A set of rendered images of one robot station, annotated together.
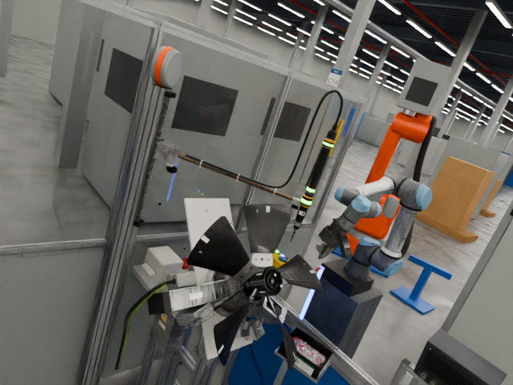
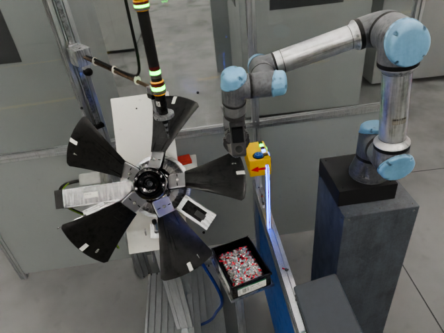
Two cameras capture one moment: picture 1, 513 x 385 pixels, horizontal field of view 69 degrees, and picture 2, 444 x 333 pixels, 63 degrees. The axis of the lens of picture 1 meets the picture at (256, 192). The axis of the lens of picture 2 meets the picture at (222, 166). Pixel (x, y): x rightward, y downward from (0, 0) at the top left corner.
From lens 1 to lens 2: 139 cm
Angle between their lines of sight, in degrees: 44
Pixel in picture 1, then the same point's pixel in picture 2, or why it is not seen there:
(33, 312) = not seen: hidden behind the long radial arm
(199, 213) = (127, 112)
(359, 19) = not seen: outside the picture
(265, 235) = (162, 131)
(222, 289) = (123, 190)
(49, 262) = (63, 161)
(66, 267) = not seen: hidden behind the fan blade
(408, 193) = (377, 41)
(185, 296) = (77, 195)
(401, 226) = (384, 100)
